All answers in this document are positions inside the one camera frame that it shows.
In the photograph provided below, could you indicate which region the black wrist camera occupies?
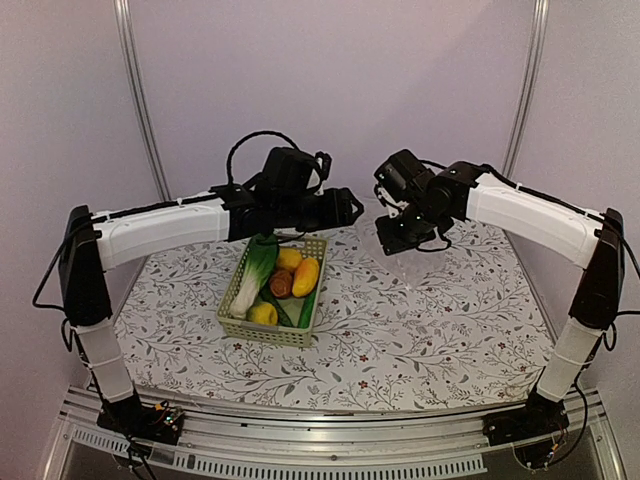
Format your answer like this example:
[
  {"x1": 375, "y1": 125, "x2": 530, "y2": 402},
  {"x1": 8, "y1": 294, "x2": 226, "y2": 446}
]
[
  {"x1": 261, "y1": 147, "x2": 332, "y2": 195},
  {"x1": 374, "y1": 149, "x2": 435, "y2": 205}
]

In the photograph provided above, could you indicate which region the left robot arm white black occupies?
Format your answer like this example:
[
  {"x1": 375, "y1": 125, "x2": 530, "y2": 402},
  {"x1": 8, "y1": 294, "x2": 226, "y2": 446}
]
[{"x1": 47, "y1": 185, "x2": 364, "y2": 434}]

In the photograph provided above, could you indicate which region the pale green plastic basket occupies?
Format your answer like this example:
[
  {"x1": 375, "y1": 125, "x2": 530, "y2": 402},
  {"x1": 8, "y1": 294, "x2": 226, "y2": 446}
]
[{"x1": 216, "y1": 236, "x2": 327, "y2": 347}]

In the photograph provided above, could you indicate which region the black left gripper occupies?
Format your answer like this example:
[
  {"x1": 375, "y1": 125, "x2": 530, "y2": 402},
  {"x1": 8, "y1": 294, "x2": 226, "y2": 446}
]
[{"x1": 275, "y1": 187, "x2": 365, "y2": 233}]

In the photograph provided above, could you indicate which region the floral patterned table mat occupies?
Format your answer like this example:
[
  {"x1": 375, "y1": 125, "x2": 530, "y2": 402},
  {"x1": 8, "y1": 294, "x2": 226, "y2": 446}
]
[{"x1": 115, "y1": 208, "x2": 553, "y2": 410}]

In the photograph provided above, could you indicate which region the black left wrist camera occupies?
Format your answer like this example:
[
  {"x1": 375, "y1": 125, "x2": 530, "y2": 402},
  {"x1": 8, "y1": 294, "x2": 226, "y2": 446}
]
[{"x1": 261, "y1": 147, "x2": 332, "y2": 195}]

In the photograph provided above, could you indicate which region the yellow lemon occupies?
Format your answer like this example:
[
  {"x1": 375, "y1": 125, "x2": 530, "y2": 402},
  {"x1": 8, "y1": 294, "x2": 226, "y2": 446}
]
[{"x1": 276, "y1": 248, "x2": 303, "y2": 273}]

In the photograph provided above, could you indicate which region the clear zip top bag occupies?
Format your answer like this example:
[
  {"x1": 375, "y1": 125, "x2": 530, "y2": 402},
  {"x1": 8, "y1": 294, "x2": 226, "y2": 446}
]
[{"x1": 356, "y1": 222, "x2": 446, "y2": 289}]

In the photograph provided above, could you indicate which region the orange yellow mango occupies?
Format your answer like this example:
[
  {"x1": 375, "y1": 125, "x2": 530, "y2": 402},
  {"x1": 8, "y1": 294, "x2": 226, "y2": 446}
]
[{"x1": 292, "y1": 257, "x2": 320, "y2": 298}]

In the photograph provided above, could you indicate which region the light green cucumber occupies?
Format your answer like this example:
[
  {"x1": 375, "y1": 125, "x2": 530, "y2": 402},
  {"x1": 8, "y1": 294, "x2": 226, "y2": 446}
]
[{"x1": 298, "y1": 288, "x2": 318, "y2": 329}]

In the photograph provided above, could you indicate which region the left aluminium frame post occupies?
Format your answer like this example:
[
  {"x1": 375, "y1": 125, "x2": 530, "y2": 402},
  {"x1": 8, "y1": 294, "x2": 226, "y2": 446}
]
[{"x1": 113, "y1": 0, "x2": 171, "y2": 201}]

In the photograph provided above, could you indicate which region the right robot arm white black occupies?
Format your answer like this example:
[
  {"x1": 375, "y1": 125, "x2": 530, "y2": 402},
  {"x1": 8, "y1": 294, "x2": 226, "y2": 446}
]
[{"x1": 374, "y1": 150, "x2": 624, "y2": 436}]

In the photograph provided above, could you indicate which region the aluminium frame post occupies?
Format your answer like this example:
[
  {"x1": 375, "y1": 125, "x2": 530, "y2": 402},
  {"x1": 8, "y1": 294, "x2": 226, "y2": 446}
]
[
  {"x1": 502, "y1": 0, "x2": 550, "y2": 178},
  {"x1": 113, "y1": 0, "x2": 171, "y2": 201}
]

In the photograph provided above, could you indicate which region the brown shiitake mushroom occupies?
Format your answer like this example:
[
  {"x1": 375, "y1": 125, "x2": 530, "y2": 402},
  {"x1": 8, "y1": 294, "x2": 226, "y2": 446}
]
[{"x1": 269, "y1": 269, "x2": 293, "y2": 299}]

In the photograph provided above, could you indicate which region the aluminium front rail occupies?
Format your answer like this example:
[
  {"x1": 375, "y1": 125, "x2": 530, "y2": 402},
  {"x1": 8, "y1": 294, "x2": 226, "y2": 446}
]
[{"x1": 37, "y1": 387, "x2": 632, "y2": 479}]

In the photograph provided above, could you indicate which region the dark green cucumber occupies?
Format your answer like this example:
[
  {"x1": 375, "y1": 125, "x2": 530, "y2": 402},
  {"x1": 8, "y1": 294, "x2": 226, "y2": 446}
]
[{"x1": 259, "y1": 286, "x2": 294, "y2": 327}]

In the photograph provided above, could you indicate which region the green white bok choy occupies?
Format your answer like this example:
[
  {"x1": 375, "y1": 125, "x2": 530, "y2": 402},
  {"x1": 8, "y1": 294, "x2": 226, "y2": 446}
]
[{"x1": 229, "y1": 234, "x2": 279, "y2": 319}]

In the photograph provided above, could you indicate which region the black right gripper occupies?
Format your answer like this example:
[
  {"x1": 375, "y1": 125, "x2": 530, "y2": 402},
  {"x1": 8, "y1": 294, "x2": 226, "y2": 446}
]
[{"x1": 375, "y1": 200, "x2": 446, "y2": 255}]

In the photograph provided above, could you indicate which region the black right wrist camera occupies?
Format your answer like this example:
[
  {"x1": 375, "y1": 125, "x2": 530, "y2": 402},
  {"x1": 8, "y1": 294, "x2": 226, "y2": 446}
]
[{"x1": 374, "y1": 149, "x2": 435, "y2": 205}]

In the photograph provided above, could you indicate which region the right aluminium frame post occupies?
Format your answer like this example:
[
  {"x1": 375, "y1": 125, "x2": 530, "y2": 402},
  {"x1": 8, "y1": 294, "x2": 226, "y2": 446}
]
[{"x1": 502, "y1": 0, "x2": 550, "y2": 178}]

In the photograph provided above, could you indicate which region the yellow green pear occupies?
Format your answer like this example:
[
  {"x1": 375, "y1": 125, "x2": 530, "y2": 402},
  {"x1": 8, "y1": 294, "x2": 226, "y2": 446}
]
[{"x1": 247, "y1": 302, "x2": 279, "y2": 326}]

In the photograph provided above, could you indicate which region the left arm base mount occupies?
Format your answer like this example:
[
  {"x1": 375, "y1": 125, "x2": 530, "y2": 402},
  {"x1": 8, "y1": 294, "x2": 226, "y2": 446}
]
[{"x1": 94, "y1": 381, "x2": 185, "y2": 446}]

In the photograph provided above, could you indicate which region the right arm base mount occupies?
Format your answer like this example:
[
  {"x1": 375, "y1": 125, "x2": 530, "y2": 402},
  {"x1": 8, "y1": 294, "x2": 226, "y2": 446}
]
[{"x1": 482, "y1": 389, "x2": 569, "y2": 470}]

